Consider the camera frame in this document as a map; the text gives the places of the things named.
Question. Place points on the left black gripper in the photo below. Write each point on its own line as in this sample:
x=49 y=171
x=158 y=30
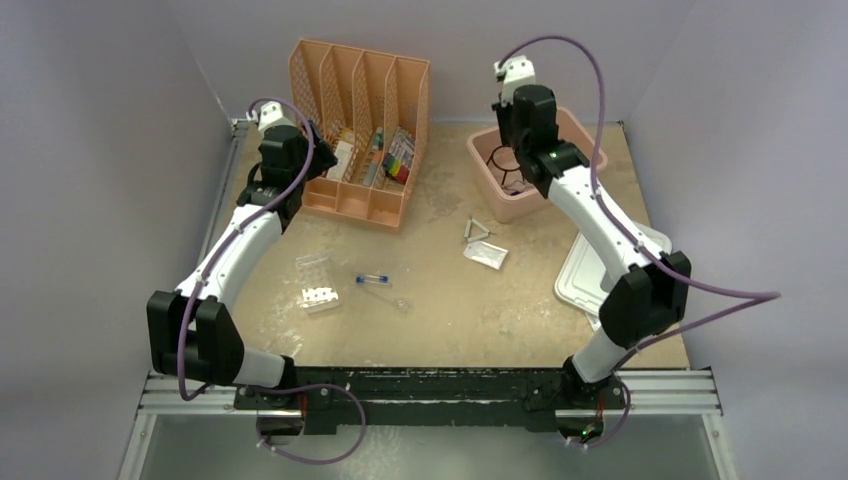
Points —
x=322 y=158

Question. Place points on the black wire tripod stand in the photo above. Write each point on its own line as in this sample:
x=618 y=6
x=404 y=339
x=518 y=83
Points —
x=505 y=170

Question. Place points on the clear test tube rack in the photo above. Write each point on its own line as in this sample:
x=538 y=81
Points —
x=318 y=286

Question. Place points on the orange plastic file organizer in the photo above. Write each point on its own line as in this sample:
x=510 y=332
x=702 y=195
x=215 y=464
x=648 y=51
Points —
x=339 y=87

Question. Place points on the blue capped test tube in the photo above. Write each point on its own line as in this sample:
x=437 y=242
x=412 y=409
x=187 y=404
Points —
x=372 y=279

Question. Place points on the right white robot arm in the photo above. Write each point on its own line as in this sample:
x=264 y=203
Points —
x=646 y=286

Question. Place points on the white orange box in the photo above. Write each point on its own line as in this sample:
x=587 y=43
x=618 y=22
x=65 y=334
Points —
x=344 y=153

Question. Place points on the white clay triangle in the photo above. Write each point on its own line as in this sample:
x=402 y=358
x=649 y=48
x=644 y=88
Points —
x=475 y=231

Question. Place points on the pink plastic bin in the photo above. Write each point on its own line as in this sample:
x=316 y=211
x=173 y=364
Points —
x=506 y=208

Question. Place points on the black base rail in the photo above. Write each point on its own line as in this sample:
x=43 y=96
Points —
x=539 y=400

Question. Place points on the white plastic bin lid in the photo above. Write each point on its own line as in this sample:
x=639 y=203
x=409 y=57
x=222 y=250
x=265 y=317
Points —
x=579 y=282

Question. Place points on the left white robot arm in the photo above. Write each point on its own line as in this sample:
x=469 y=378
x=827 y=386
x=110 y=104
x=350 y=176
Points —
x=192 y=334

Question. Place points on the green capped tube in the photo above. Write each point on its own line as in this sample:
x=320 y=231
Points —
x=374 y=157

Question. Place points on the aluminium frame rail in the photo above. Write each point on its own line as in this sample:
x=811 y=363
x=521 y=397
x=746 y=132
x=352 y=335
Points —
x=652 y=392

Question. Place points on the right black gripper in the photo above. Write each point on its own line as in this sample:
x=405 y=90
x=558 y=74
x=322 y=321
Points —
x=504 y=110

